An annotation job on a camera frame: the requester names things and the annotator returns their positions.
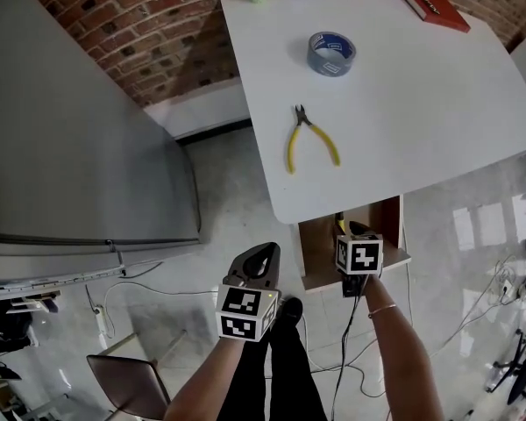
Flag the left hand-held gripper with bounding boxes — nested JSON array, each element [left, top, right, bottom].
[[216, 242, 282, 344]]

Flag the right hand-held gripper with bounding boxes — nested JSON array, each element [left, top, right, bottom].
[[335, 220, 385, 298]]

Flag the wooden drawer with white front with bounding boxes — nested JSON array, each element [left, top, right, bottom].
[[297, 194, 413, 292]]

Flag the person's right forearm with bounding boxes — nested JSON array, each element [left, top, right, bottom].
[[362, 274, 444, 421]]

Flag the person's left forearm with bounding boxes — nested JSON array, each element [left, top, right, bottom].
[[161, 338, 246, 421]]

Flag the person's black shoe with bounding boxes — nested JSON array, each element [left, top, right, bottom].
[[277, 296, 304, 329]]

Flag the person's black trousers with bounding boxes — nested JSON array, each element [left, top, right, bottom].
[[227, 318, 331, 421]]

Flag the white desk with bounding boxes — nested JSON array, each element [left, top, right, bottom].
[[219, 0, 526, 225]]

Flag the white power strip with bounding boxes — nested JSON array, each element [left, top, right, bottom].
[[93, 303, 116, 339], [498, 277, 522, 303]]

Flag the brown chair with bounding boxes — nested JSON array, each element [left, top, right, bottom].
[[85, 353, 173, 421]]

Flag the grey refrigerator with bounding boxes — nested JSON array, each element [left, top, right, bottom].
[[0, 0, 203, 291]]

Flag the metal storage rack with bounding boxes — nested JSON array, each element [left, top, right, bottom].
[[0, 274, 128, 421]]

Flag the red hardcover book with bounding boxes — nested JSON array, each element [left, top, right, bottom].
[[397, 0, 472, 35]]

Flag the thin gold bracelet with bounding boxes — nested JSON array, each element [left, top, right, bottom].
[[367, 303, 398, 320]]

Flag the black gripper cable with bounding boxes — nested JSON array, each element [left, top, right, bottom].
[[331, 278, 369, 421]]

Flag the white floor cable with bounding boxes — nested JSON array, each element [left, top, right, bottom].
[[101, 280, 221, 339]]

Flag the yellow handled pliers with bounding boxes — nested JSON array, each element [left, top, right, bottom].
[[285, 103, 342, 175]]

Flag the grey duct tape roll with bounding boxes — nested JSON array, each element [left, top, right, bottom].
[[307, 31, 358, 79]]

